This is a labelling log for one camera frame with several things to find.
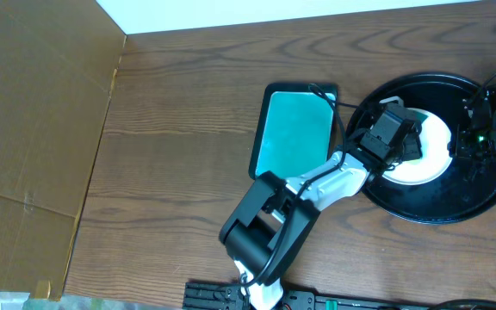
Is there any pale pink plate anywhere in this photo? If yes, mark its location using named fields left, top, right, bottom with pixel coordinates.
left=382, top=108, right=452, bottom=185

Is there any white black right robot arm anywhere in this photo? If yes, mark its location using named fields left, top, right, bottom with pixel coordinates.
left=448, top=84, right=496, bottom=161

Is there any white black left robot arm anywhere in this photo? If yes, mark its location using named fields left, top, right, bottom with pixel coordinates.
left=219, top=96, right=422, bottom=309

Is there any round black serving tray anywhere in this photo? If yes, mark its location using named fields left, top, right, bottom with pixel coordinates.
left=347, top=72, right=496, bottom=224

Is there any brown cardboard panel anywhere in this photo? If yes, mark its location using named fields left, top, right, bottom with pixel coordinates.
left=0, top=0, right=126, bottom=300

